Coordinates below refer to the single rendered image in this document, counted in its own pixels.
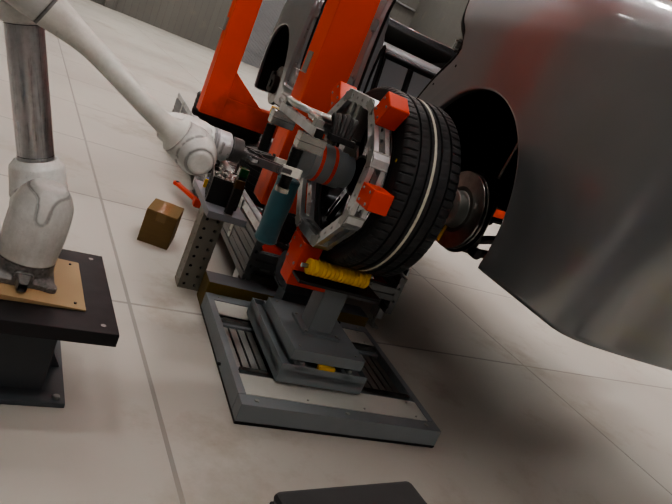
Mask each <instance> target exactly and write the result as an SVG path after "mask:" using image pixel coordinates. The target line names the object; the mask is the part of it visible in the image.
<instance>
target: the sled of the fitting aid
mask: <svg viewBox="0 0 672 504"><path fill-rule="evenodd" d="M266 302H267V301H266V300H262V299H257V298H253V297H252V300H251V302H250V305H249V307H248V310H247V312H246V313H247V315H248V318H249V320H250V323H251V325H252V327H253V330H254V332H255V335H256V337H257V339H258V342H259V344H260V347H261V349H262V351H263V354H264V356H265V358H266V361H267V363H268V366H269V368H270V370H271V373H272V375H273V378H274V380H275V381H279V382H285V383H292V384H298V385H304V386H310V387H316V388H323V389H329V390H335V391H341V392H347V393H353V394H360V393H361V391H362V389H363V387H364V385H365V383H366V381H367V377H366V375H365V374H364V372H363V370H361V371H354V370H349V369H343V368H338V367H332V366H327V365H321V364H316V363H310V362H305V361H299V360H294V359H290V357H289V355H288V353H287V351H286V349H285V347H284V345H283V342H282V340H281V338H280V336H279V334H278V332H277V330H276V328H275V326H274V324H273V322H272V320H271V317H270V315H269V313H268V311H267V309H266V307H265V304H266Z"/></svg>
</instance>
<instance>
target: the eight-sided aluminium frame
mask: <svg viewBox="0 0 672 504"><path fill-rule="evenodd" d="M352 101H354V102H356V104H357V105H358V104H359V105H361V106H362V107H363V108H364V109H366V110H368V143H367V159H366V163H365V166H364V168H363V170H362V173H361V175H360V177H359V180H358V182H357V184H356V186H355V189H354V191H353V193H352V196H351V198H350V200H349V203H348V205H347V207H346V210H345V212H344V213H343V214H342V216H340V217H339V218H338V219H336V220H335V221H334V222H332V223H331V224H330V225H328V226H327V227H326V228H324V229H323V230H322V229H321V228H320V227H319V226H318V224H317V223H316V222H315V220H314V211H315V195H316V182H313V181H310V180H307V179H304V178H301V177H300V179H299V180H298V181H299V182H300V186H299V187H298V192H297V206H296V216H295V224H296V227H297V226H298V227H299V229H300V231H301V232H302V233H303V235H304V236H305V237H306V239H307V240H308V241H309V244H310V245H312V247H315V248H318V249H322V250H325V251H328V250H330V249H332V247H334V246H335V245H337V244H338V243H340V242H341V241H343V240H344V239H346V238H347V237H348V236H350V235H351V234H353V233H354V232H356V231H358V230H359V229H360V228H361V227H362V225H363V223H364V222H365V221H366V216H367V214H368V212H369V211H366V210H365V209H364V208H363V207H362V206H361V205H360V206H359V203H357V202H356V199H357V197H358V195H359V192H360V190H361V188H362V185H363V183H364V182H368V183H369V181H370V179H371V181H370V183H371V184H374V185H377V186H380V185H381V182H382V180H383V178H384V176H385V173H387V171H388V167H389V164H390V158H391V156H390V130H388V129H386V128H383V127H381V126H378V125H376V124H375V118H374V108H375V107H376V106H377V104H378V103H379V102H380V101H378V100H376V99H374V98H372V97H370V96H369V95H367V94H365V93H362V92H360V91H358V90H355V89H352V88H350V90H349V91H347V92H346V94H345V95H344V96H343V97H342V98H341V99H340V100H339V101H338V102H337V103H336V104H335V105H334V106H333V107H332V108H331V110H330V111H329V112H328V113H327V114H330V115H332V114H333V113H334V112H336V113H341V114H345V115H346V114H347V113H348V110H349V108H350V106H351V103H352ZM331 128H332V125H330V124H327V123H325V124H324V126H323V130H324V131H325V132H324V134H325V136H324V140H326V141H327V144H330V143H331V140H329V139H328V138H327V135H328V133H329V132H330V129H331ZM374 171H375V172H374ZM373 172H374V174H373ZM372 174H373V176H372ZM371 176H372V178H371ZM307 183H308V186H307ZM306 186H307V201H306V213H305V200H306ZM358 206H359V208H358ZM357 208H358V210H357Z"/></svg>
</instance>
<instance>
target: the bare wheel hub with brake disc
mask: <svg viewBox="0 0 672 504"><path fill-rule="evenodd" d="M459 177H460V178H459V184H458V188H457V192H456V196H455V199H454V201H453V207H452V210H451V211H450V213H449V216H448V218H447V219H446V222H445V224H444V225H446V226H447V228H446V230H445V231H444V233H443V235H442V236H441V238H440V239H439V241H438V240H437V239H436V241H437V242H438V243H439V244H440V245H441V246H443V247H446V248H449V249H460V248H462V247H464V246H466V245H468V244H469V243H470V242H471V241H472V240H473V239H474V238H475V237H476V236H477V235H478V233H479V232H480V230H481V229H482V227H483V225H484V223H485V220H486V218H487V215H488V211H489V206H490V191H489V187H488V184H487V182H486V180H485V179H484V177H483V176H481V175H480V174H478V173H475V172H472V171H463V172H460V176H459Z"/></svg>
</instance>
